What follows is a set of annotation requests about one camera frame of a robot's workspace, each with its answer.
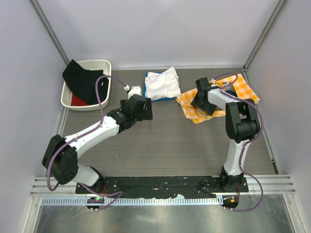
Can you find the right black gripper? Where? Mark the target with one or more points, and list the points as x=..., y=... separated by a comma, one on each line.
x=210, y=109

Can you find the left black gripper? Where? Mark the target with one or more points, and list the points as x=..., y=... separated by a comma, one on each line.
x=146, y=113

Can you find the orange checkered cloth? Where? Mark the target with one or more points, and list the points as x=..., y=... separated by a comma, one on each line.
x=239, y=88

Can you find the white plastic tub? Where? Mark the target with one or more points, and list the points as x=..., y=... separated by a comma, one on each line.
x=102, y=86

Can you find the black t shirt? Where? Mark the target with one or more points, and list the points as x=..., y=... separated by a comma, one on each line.
x=81, y=82

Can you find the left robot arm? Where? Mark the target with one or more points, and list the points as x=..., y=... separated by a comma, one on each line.
x=62, y=154

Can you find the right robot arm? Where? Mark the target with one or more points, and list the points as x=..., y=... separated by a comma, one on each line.
x=241, y=125

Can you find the blue t shirt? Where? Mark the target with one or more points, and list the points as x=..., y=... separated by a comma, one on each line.
x=148, y=82

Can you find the dark patterned tray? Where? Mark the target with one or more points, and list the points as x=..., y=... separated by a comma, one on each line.
x=229, y=88

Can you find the white t shirt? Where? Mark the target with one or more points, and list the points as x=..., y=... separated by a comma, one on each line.
x=162, y=85

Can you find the red t shirt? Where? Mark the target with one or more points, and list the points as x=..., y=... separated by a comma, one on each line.
x=76, y=101

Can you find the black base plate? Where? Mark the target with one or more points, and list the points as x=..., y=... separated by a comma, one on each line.
x=164, y=187

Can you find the slotted cable duct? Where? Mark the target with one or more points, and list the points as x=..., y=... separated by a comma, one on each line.
x=99, y=201

